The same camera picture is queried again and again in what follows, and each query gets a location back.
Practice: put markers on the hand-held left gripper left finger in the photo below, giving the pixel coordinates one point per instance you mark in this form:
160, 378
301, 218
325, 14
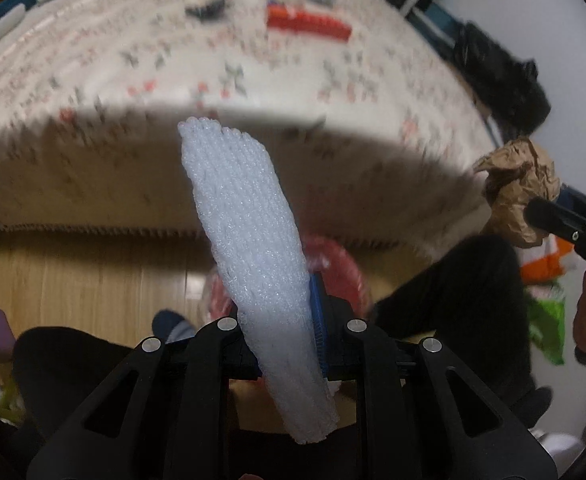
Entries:
213, 355

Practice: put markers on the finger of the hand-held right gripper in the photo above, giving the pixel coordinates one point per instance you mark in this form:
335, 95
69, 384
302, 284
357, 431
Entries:
585, 202
553, 217

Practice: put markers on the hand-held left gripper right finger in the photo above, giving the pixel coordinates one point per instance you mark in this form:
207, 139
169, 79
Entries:
319, 320

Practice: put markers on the brown paper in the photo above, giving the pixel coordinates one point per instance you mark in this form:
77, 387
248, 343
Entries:
515, 185

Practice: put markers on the red plastic bin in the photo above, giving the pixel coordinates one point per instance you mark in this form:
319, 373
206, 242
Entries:
345, 270

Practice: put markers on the white foam net sleeve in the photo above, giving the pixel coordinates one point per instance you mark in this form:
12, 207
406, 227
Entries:
253, 240

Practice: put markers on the small black item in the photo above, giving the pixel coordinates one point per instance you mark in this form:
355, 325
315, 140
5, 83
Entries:
205, 9

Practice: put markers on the orange white bag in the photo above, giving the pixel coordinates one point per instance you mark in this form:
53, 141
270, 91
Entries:
543, 265

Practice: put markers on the blue grey sock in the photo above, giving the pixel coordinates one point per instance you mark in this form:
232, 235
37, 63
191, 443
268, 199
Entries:
173, 327

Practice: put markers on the green plastic bag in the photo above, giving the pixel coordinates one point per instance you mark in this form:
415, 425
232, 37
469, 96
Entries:
548, 330

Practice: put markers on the person's black pants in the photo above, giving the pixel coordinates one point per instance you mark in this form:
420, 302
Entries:
448, 300

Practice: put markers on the black plastic bag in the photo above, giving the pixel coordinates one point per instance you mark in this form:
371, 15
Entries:
503, 77

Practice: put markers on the floral bedspread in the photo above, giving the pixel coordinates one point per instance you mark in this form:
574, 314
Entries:
223, 85

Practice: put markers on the dark teal cloth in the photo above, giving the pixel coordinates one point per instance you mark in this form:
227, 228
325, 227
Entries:
15, 5

